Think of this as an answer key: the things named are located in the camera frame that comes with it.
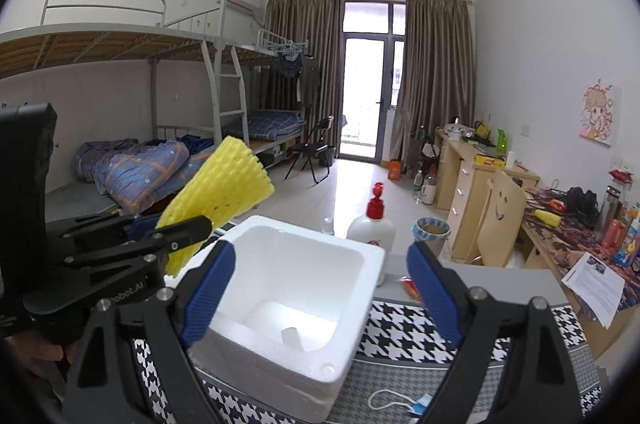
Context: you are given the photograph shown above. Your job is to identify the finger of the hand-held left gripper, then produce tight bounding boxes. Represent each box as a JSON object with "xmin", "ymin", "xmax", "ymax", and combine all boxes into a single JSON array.
[
  {"xmin": 50, "ymin": 215, "xmax": 215, "ymax": 286},
  {"xmin": 47, "ymin": 211, "xmax": 163, "ymax": 251}
]

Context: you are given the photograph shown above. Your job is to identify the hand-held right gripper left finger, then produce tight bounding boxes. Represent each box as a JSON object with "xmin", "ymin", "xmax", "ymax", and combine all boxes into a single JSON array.
[{"xmin": 60, "ymin": 240, "xmax": 237, "ymax": 424}]

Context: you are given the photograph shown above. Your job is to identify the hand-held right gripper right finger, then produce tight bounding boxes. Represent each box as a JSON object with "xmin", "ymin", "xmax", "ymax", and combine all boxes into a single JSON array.
[{"xmin": 406, "ymin": 240, "xmax": 586, "ymax": 424}]

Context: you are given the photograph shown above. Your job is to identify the yellow foam sponge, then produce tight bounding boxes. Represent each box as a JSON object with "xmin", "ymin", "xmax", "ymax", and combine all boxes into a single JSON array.
[{"xmin": 156, "ymin": 135, "xmax": 275, "ymax": 277}]

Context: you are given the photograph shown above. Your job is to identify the white foam box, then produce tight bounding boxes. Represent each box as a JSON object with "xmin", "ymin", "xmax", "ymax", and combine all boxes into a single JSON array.
[{"xmin": 189, "ymin": 215, "xmax": 387, "ymax": 410}]

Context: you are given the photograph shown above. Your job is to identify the person's left hand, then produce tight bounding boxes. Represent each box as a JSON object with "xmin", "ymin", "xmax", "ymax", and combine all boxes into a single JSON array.
[{"xmin": 10, "ymin": 336, "xmax": 68, "ymax": 385}]

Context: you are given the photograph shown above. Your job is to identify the orange snack packet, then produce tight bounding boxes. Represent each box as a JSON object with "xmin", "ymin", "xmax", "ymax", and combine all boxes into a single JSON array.
[{"xmin": 400, "ymin": 277, "xmax": 423, "ymax": 302}]

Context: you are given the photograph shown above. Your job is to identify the houndstooth table cloth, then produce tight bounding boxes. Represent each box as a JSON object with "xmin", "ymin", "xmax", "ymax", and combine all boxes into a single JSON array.
[{"xmin": 130, "ymin": 297, "xmax": 608, "ymax": 424}]

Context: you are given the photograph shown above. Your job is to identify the blue star print quilt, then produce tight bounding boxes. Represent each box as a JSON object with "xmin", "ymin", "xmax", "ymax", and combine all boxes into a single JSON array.
[{"xmin": 70, "ymin": 138, "xmax": 221, "ymax": 212}]

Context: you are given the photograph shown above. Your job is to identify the small trash bin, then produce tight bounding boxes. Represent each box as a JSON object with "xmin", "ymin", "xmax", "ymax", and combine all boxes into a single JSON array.
[{"xmin": 412, "ymin": 217, "xmax": 452, "ymax": 257}]

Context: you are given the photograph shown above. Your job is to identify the white bottle red pump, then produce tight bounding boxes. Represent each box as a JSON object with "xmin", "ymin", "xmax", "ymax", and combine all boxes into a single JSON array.
[{"xmin": 346, "ymin": 182, "xmax": 397, "ymax": 255}]

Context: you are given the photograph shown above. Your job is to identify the wooden chair smiley cutout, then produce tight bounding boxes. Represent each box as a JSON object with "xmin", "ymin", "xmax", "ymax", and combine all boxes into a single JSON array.
[{"xmin": 470, "ymin": 169, "xmax": 527, "ymax": 267}]

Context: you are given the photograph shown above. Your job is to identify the large plastic jar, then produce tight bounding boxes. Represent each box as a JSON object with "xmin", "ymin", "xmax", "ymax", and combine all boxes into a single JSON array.
[{"xmin": 422, "ymin": 167, "xmax": 439, "ymax": 205}]

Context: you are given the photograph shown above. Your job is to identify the blue face mask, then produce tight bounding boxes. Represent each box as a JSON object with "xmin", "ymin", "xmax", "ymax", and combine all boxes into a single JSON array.
[{"xmin": 368, "ymin": 388, "xmax": 433, "ymax": 417}]

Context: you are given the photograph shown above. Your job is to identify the wooden desk with drawers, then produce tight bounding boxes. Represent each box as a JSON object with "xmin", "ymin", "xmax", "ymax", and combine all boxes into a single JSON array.
[{"xmin": 434, "ymin": 127, "xmax": 541, "ymax": 215}]

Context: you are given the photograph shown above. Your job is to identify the white metal bunk bed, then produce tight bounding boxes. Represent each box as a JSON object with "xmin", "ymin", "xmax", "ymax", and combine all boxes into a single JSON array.
[
  {"xmin": 215, "ymin": 29, "xmax": 308, "ymax": 170},
  {"xmin": 0, "ymin": 0, "xmax": 251, "ymax": 215}
]

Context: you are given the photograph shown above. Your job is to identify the blue checked folded mattress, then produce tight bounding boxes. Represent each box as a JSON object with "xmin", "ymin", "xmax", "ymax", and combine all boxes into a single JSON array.
[{"xmin": 222, "ymin": 110, "xmax": 307, "ymax": 142}]

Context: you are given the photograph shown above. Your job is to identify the brown tote bag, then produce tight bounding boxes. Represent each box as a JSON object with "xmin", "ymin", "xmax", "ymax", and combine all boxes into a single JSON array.
[{"xmin": 407, "ymin": 127, "xmax": 441, "ymax": 175}]

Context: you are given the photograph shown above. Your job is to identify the patterned desk cloth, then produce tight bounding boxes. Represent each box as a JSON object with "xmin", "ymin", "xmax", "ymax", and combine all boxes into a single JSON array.
[{"xmin": 522, "ymin": 187, "xmax": 640, "ymax": 310}]

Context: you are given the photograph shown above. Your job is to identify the black folding chair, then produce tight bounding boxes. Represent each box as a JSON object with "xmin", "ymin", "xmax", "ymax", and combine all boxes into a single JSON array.
[{"xmin": 285, "ymin": 115, "xmax": 335, "ymax": 185}]

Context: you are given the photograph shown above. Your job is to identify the printed paper sheet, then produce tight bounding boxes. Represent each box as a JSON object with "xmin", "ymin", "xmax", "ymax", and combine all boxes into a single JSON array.
[{"xmin": 561, "ymin": 253, "xmax": 626, "ymax": 330}]

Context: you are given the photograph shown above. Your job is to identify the steel thermos flask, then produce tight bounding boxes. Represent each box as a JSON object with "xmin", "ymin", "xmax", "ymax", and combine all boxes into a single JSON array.
[{"xmin": 597, "ymin": 184, "xmax": 623, "ymax": 240}]

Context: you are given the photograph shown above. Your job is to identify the dark hanging clothes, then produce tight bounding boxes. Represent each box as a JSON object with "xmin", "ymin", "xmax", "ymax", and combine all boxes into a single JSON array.
[{"xmin": 272, "ymin": 49, "xmax": 321, "ymax": 110}]

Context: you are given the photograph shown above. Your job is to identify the glass balcony door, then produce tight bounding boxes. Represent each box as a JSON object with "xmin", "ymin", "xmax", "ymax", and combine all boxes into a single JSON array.
[{"xmin": 339, "ymin": 0, "xmax": 408, "ymax": 162}]

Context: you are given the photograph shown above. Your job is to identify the brown curtain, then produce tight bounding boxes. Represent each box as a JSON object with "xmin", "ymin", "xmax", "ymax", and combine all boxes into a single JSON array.
[
  {"xmin": 390, "ymin": 0, "xmax": 476, "ymax": 175},
  {"xmin": 263, "ymin": 0, "xmax": 345, "ymax": 155}
]

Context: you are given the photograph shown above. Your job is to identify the cartoon wall poster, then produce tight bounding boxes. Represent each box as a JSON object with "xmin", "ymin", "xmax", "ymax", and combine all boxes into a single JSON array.
[{"xmin": 579, "ymin": 79, "xmax": 622, "ymax": 146}]

